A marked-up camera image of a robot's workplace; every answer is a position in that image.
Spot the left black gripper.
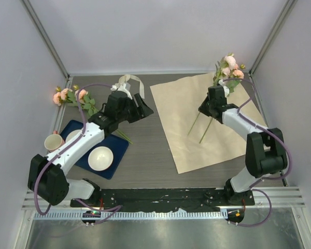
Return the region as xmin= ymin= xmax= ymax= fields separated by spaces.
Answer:
xmin=116 ymin=93 xmax=152 ymax=123

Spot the kraft wrapping paper sheet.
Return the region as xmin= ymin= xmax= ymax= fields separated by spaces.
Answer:
xmin=149 ymin=72 xmax=279 ymax=174

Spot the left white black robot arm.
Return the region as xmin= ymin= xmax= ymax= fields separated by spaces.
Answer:
xmin=27 ymin=91 xmax=153 ymax=207

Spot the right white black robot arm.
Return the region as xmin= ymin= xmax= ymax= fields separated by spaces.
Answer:
xmin=198 ymin=85 xmax=288 ymax=205

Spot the cream ribbon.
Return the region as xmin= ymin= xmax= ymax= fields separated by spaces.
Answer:
xmin=110 ymin=74 xmax=145 ymax=101

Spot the dark blue tray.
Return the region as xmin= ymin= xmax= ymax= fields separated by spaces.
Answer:
xmin=59 ymin=120 xmax=129 ymax=180

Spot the white bowl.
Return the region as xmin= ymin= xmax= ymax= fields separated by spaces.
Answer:
xmin=88 ymin=146 xmax=114 ymax=171

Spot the brown rimmed cream bowl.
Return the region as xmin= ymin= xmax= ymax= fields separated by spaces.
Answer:
xmin=65 ymin=129 xmax=82 ymax=145

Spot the pink cup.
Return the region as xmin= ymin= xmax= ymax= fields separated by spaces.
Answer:
xmin=44 ymin=131 xmax=65 ymax=152

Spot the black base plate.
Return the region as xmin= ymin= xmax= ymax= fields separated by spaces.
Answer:
xmin=82 ymin=188 xmax=255 ymax=213

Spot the slotted white cable duct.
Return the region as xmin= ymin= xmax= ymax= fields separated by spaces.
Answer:
xmin=34 ymin=209 xmax=228 ymax=220

